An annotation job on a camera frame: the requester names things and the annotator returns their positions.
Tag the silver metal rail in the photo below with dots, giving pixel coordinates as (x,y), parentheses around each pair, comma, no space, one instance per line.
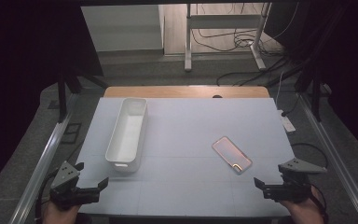
(338,161)
(43,165)

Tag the person's left hand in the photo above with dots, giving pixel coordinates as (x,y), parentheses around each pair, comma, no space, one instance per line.
(59,216)

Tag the white power strip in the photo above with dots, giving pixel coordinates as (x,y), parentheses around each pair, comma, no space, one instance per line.
(287,123)

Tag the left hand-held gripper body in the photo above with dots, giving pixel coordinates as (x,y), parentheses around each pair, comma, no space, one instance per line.
(63,175)

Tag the white cabinet panel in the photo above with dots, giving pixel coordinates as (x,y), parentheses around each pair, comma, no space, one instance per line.
(121,28)

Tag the blue phone case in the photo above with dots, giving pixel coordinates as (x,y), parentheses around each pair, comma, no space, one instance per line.
(231,154)

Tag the person's right hand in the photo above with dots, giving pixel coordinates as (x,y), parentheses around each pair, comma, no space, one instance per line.
(306,213)

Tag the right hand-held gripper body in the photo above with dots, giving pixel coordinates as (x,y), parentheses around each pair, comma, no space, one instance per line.
(292,191)

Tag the white board sheet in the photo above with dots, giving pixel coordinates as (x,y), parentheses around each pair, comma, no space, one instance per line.
(183,130)

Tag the white rectangular plastic bin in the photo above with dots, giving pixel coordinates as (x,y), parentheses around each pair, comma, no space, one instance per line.
(127,137)

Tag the black metal stand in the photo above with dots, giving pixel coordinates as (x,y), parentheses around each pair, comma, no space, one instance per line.
(316,99)
(62,99)

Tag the white metal desk frame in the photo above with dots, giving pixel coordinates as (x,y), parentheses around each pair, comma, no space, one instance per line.
(223,21)

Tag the dark curtain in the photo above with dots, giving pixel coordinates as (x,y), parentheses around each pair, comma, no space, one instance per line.
(348,62)
(21,62)

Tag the black square floor frame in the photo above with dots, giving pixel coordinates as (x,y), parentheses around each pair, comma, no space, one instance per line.
(71,133)

